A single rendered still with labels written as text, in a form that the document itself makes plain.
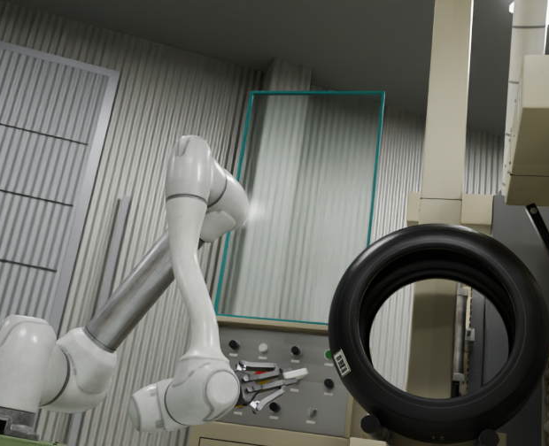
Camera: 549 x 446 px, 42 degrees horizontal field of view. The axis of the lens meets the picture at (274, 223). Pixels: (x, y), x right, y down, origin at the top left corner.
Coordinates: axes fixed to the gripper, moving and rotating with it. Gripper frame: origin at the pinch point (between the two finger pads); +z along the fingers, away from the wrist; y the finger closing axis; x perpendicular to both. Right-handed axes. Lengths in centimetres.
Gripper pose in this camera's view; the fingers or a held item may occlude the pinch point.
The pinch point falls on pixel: (292, 375)
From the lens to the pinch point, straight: 176.6
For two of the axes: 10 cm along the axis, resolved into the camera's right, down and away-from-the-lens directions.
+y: 3.6, 8.3, -4.2
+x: 4.4, -5.5, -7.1
